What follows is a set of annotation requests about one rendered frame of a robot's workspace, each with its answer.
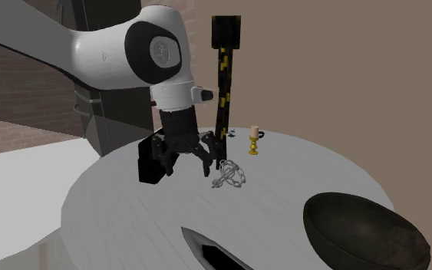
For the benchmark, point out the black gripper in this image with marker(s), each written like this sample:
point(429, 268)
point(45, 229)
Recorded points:
point(179, 129)

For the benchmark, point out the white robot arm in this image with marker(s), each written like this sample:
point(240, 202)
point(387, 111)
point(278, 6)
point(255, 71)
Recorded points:
point(99, 52)

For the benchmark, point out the black box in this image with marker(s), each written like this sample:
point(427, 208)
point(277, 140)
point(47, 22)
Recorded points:
point(148, 168)

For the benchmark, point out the gold candlestick with candle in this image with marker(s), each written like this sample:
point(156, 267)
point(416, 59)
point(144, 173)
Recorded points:
point(253, 144)

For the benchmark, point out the dark tall appliance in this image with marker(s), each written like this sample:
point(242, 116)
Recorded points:
point(122, 119)

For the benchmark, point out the round white table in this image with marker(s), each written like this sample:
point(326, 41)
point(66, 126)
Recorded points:
point(125, 220)

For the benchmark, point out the grey dish with black hollow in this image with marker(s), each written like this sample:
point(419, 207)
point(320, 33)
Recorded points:
point(200, 245)

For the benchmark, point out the black yellow pole with block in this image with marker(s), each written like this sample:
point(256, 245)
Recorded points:
point(224, 74)

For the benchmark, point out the large black bowl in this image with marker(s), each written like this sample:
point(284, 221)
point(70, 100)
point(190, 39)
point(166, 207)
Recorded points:
point(361, 232)

